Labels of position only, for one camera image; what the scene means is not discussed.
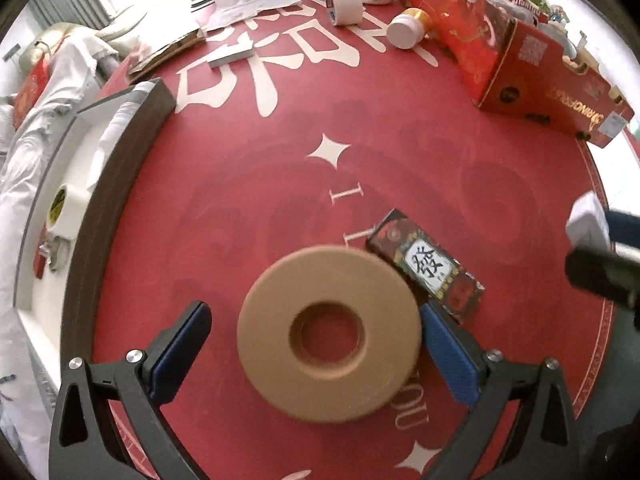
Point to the dark printed card box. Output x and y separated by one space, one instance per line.
430 265

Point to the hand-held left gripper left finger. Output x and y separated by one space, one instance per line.
175 355

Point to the white tape roll yellow core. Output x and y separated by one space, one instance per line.
75 200

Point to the yellow label pill bottle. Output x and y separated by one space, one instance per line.
402 30

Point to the small flat white box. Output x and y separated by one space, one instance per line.
227 55

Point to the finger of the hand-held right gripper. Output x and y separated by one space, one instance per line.
600 272
622 227

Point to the flat red medicine box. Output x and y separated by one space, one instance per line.
165 52

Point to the white printed paper sheet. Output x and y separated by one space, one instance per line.
250 7

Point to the pale green armchair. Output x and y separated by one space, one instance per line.
120 25

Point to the red patterned cushion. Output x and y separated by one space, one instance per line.
30 95

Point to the red printed tablecloth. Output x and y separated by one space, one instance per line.
400 160

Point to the red cardboard box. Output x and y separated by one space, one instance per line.
530 75

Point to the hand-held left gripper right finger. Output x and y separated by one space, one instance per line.
450 355

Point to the small white plastic device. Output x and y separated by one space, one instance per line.
587 220

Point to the light grey fringed blanket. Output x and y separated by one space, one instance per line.
20 170

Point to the shallow white tray dark rim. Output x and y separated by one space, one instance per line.
120 200

